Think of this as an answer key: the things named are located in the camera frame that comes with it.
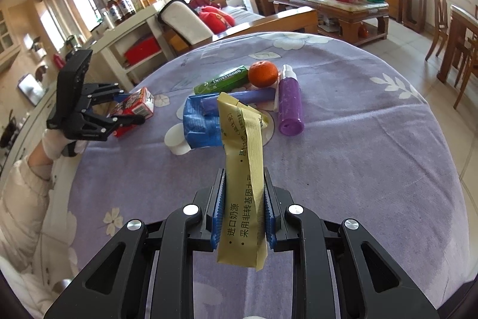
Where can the wooden television cabinet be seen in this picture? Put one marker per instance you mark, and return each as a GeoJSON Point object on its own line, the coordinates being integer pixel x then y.
{"type": "Point", "coordinates": [392, 5]}

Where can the white sofa cushion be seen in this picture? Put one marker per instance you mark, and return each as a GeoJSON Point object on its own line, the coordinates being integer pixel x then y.
{"type": "Point", "coordinates": [185, 20]}

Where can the glass window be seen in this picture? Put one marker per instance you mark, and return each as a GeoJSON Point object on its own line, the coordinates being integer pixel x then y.
{"type": "Point", "coordinates": [71, 1]}

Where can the white shelf unit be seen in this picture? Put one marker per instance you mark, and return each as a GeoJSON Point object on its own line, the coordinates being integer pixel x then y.
{"type": "Point", "coordinates": [123, 27]}

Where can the wooden coffee table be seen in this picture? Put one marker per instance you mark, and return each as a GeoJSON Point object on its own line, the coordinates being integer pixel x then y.
{"type": "Point", "coordinates": [332, 5]}

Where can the person's left hand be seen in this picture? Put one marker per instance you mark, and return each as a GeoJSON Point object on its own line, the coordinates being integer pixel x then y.
{"type": "Point", "coordinates": [54, 145]}

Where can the purple floral tablecloth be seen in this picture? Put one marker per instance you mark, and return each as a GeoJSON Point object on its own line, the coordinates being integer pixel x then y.
{"type": "Point", "coordinates": [354, 154]}

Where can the wooden sofa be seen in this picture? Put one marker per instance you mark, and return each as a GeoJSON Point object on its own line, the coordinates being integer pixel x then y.
{"type": "Point", "coordinates": [283, 22]}

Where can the green gum packet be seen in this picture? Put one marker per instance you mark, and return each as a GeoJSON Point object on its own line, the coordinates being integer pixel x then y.
{"type": "Point", "coordinates": [220, 80]}

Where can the brown beer bottle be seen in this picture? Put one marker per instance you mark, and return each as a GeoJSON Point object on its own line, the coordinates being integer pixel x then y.
{"type": "Point", "coordinates": [127, 5]}
{"type": "Point", "coordinates": [114, 10]}

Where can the red cushion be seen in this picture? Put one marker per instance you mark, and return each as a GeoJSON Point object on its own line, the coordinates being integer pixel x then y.
{"type": "Point", "coordinates": [216, 20]}

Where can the red milk carton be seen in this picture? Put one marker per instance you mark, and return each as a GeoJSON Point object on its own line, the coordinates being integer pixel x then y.
{"type": "Point", "coordinates": [136, 104]}

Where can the wooden dining table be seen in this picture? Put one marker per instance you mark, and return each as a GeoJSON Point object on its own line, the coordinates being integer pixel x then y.
{"type": "Point", "coordinates": [465, 18]}

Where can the purple plastic tube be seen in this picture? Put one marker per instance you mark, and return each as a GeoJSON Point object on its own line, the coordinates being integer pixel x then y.
{"type": "Point", "coordinates": [257, 94]}

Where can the wooden dining chair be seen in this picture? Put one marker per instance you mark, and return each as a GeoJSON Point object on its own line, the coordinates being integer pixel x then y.
{"type": "Point", "coordinates": [468, 57]}
{"type": "Point", "coordinates": [440, 12]}

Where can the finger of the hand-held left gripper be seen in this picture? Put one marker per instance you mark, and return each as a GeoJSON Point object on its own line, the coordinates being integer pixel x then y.
{"type": "Point", "coordinates": [104, 91]}
{"type": "Point", "coordinates": [101, 124]}

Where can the white tape roll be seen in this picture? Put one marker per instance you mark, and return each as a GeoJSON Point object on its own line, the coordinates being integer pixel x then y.
{"type": "Point", "coordinates": [176, 141]}

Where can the person's left forearm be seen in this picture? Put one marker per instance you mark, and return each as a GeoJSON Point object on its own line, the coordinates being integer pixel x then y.
{"type": "Point", "coordinates": [22, 199]}

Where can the orange tangerine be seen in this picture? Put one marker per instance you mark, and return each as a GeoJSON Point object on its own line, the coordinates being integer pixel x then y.
{"type": "Point", "coordinates": [263, 74]}

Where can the red box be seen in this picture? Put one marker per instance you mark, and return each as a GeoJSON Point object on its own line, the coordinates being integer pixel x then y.
{"type": "Point", "coordinates": [142, 50]}

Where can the white kitchen counter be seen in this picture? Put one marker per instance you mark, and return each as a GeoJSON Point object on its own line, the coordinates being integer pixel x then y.
{"type": "Point", "coordinates": [39, 113]}

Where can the purple spray bottle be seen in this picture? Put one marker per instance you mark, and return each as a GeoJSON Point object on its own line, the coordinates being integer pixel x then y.
{"type": "Point", "coordinates": [290, 102]}

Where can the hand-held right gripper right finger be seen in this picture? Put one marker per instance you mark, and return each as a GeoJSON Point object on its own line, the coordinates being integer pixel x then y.
{"type": "Point", "coordinates": [269, 214]}

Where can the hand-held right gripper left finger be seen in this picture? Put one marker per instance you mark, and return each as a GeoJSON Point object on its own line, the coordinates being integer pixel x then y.
{"type": "Point", "coordinates": [218, 214]}

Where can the blue packet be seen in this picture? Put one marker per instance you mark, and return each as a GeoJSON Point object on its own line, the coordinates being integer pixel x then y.
{"type": "Point", "coordinates": [199, 128]}

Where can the yellow packet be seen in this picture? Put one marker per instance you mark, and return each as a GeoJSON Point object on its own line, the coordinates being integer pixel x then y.
{"type": "Point", "coordinates": [239, 192]}

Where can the red bottle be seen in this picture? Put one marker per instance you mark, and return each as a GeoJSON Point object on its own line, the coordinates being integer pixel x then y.
{"type": "Point", "coordinates": [59, 61]}

